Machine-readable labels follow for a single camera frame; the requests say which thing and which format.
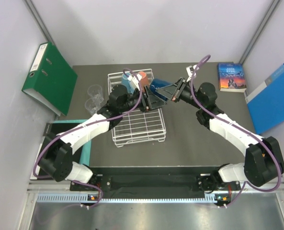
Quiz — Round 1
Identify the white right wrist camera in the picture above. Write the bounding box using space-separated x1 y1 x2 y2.
186 65 199 82

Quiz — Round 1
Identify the green lever arch binder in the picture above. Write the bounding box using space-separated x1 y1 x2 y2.
22 42 78 116

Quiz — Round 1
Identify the clear faceted plastic cup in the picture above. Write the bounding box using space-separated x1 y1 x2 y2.
87 84 103 103

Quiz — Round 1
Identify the orange mug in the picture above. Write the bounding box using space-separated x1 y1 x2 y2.
138 71 149 87

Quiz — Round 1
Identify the blue folder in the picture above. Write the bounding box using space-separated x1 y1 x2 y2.
245 63 284 134

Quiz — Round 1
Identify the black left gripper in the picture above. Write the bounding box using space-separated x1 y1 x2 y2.
119 85 167 113

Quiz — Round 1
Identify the dark blue mug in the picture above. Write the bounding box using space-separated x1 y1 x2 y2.
150 79 176 101

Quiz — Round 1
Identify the grey slotted cable duct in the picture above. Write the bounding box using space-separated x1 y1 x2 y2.
36 193 231 204

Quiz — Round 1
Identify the Jane Eyre paperback book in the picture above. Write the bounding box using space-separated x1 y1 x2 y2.
217 63 247 93

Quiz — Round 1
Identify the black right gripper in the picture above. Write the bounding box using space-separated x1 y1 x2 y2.
156 78 204 110

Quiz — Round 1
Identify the clear heavy-base glass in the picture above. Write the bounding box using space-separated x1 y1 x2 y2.
84 98 102 115

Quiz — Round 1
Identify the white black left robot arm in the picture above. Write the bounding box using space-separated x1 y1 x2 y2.
36 84 167 190

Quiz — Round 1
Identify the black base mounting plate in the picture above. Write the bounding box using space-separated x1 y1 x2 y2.
69 173 242 194

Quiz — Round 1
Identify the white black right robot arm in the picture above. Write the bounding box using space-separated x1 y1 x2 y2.
150 78 284 191

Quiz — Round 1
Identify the teal mug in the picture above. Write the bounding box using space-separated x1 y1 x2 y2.
121 72 134 94

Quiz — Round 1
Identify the aluminium frame rail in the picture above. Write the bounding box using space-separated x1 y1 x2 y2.
26 173 284 195

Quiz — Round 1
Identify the white wire dish rack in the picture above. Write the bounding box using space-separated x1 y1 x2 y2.
107 68 168 147

